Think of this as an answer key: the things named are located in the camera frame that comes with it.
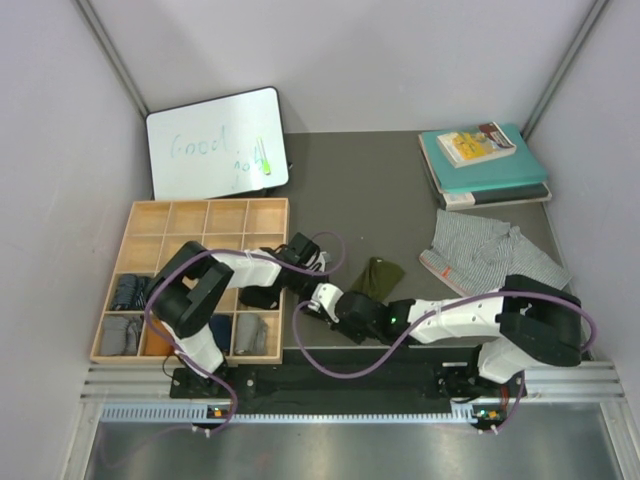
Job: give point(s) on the wooden compartment tray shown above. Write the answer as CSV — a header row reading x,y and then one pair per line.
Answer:
x,y
156,230

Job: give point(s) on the orange rolled garment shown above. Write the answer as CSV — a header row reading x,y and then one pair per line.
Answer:
x,y
153,345

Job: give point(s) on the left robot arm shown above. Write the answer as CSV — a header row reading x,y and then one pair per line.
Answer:
x,y
185,293

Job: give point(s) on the black rolled garment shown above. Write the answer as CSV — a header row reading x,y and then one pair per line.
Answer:
x,y
262,298

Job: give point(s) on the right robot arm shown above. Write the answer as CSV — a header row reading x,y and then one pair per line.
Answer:
x,y
523,324

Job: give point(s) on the green sports bra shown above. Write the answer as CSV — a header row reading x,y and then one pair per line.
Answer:
x,y
378,279

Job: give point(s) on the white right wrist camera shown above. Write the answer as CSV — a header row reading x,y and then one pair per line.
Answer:
x,y
322,297

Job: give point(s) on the grey rolled garment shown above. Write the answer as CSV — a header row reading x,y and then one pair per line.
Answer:
x,y
251,335

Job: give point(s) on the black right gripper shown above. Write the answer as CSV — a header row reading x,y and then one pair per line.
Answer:
x,y
341,326

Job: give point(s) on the yellow paperback book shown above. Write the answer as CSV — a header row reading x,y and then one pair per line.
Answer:
x,y
475,145

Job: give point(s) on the dark blue rolled socks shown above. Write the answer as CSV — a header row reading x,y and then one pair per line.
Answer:
x,y
129,294

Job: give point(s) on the grey rolled socks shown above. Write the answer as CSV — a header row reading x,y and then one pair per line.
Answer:
x,y
120,336

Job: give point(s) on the white whiteboard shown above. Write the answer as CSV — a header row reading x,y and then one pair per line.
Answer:
x,y
209,149

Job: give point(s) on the grey striped boxer shorts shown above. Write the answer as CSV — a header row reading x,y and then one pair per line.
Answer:
x,y
474,255

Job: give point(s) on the green whiteboard marker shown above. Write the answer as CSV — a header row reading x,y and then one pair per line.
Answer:
x,y
264,160

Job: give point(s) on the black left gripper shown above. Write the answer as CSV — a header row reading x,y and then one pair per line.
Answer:
x,y
321,278

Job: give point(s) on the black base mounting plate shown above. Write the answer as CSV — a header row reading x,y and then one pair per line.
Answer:
x,y
412,380

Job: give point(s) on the navy rolled garment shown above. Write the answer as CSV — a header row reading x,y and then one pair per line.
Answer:
x,y
221,328

